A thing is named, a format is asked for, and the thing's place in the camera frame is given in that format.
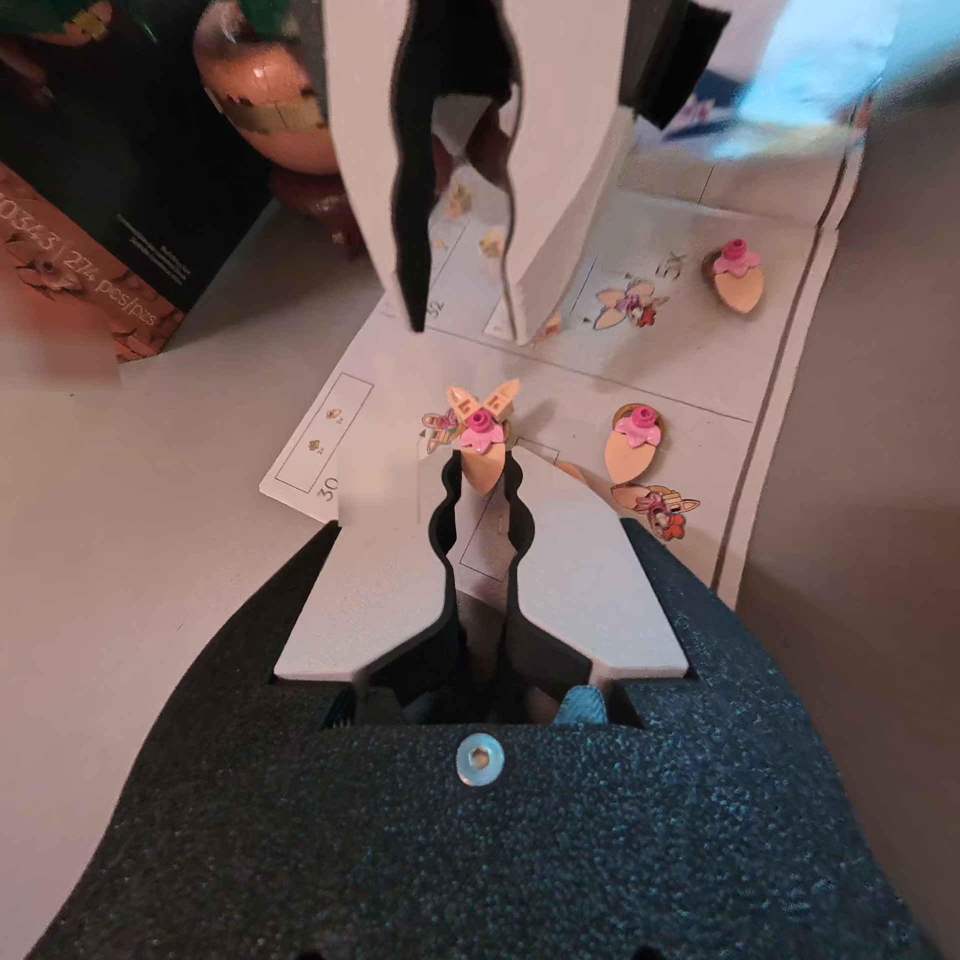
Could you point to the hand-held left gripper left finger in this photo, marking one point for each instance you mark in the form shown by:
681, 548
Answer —
360, 600

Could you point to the grey desk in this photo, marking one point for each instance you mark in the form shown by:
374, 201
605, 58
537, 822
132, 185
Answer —
150, 562

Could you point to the white instruction booklet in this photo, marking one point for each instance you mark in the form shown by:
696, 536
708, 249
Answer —
675, 375

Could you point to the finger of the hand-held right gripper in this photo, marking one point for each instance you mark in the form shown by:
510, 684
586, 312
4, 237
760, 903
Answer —
360, 112
562, 112

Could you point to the pink brick vase brown stand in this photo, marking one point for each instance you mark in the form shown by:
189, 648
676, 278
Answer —
255, 97

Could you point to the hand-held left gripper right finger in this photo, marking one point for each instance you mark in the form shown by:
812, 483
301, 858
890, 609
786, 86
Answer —
592, 592

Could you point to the black building set box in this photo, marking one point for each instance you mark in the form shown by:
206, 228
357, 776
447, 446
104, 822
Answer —
112, 150

